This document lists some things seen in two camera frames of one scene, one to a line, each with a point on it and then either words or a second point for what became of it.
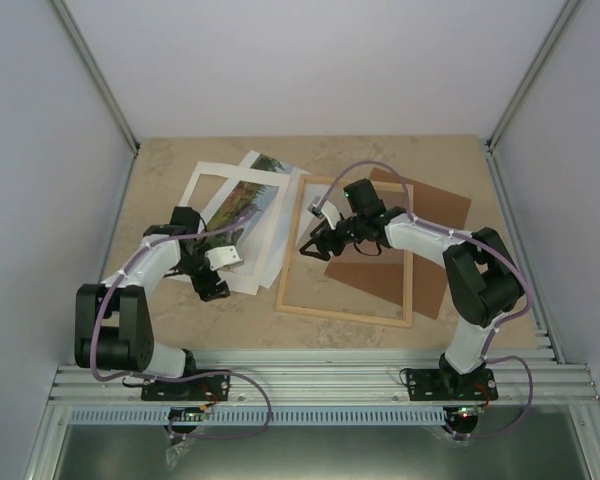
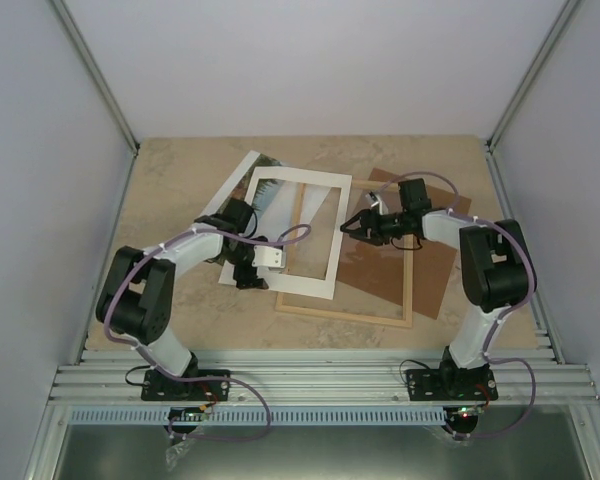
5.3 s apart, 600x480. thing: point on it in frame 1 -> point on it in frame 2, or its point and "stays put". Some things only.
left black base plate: (212, 387) stays put
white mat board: (239, 281) -> (289, 282)
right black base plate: (449, 384) stays put
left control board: (187, 414) stays put
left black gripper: (212, 292) -> (248, 279)
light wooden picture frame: (282, 308) stays put
